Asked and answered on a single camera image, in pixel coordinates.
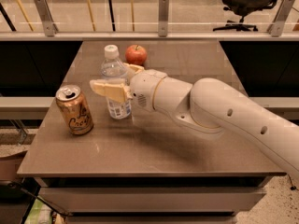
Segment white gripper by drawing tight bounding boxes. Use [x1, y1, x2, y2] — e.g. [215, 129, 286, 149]
[90, 63, 167, 112]

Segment clear blue plastic water bottle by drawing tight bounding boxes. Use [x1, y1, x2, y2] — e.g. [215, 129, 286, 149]
[100, 45, 131, 119]

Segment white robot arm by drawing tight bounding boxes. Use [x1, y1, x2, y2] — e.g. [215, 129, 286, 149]
[90, 64, 299, 178]

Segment orange LaCroix soda can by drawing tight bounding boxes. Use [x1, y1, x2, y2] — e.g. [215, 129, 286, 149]
[55, 85, 93, 135]

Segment red apple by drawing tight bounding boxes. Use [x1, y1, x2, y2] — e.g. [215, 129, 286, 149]
[125, 45, 148, 65]

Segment metal glass railing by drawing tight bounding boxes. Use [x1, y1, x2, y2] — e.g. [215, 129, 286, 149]
[0, 0, 298, 41]

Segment black office chair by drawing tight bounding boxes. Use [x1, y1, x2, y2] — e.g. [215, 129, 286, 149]
[214, 0, 278, 32]

